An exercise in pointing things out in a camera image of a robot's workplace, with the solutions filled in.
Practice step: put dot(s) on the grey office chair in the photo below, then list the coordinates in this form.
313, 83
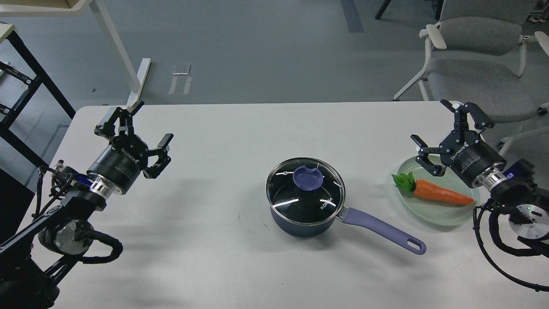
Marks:
477, 52

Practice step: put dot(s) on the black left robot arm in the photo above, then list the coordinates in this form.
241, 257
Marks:
35, 260

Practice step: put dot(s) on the glass lid with purple knob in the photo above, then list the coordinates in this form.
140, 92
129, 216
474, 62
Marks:
305, 191

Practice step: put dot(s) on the white table frame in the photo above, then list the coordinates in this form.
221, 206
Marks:
93, 49

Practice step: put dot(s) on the green glass plate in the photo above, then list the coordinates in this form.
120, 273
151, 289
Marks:
435, 212

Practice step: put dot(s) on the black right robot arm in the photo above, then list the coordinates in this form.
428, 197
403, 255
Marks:
518, 220

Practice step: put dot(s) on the orange toy carrot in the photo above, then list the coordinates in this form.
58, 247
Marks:
429, 191

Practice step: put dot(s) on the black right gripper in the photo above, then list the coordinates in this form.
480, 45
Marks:
463, 150

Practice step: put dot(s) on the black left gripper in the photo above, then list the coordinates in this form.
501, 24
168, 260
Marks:
127, 155

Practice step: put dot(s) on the blue saucepan with purple handle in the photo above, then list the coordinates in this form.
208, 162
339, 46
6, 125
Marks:
357, 218

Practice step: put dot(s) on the black metal rack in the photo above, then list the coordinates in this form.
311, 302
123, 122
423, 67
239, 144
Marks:
41, 78

